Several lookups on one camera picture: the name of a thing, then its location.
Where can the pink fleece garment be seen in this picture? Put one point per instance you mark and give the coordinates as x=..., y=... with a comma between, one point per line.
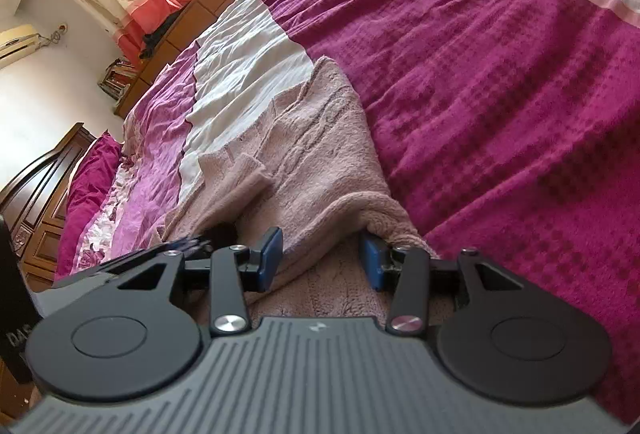
x=320, y=153

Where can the cream air conditioner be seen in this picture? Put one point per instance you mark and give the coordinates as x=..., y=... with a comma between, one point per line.
x=17, y=46

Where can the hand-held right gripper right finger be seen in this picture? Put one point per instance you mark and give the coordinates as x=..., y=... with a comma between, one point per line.
x=372, y=264

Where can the magenta and white bedspread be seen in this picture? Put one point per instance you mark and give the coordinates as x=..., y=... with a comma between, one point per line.
x=500, y=88

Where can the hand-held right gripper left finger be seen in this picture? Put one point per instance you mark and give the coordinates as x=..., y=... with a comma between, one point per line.
x=272, y=259

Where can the wooden window ledge cabinet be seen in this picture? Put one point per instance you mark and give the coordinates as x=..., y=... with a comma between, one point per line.
x=165, y=48

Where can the dark cloth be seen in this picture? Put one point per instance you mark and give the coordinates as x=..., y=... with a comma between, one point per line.
x=157, y=36

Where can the row of books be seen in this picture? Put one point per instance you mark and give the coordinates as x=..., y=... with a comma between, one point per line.
x=116, y=78

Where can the carved wooden headboard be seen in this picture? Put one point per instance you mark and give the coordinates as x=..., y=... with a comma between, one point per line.
x=40, y=194

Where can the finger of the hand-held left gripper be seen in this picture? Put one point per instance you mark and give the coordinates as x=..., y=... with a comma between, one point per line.
x=142, y=254

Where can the magenta pillow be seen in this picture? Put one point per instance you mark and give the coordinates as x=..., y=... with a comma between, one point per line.
x=87, y=184

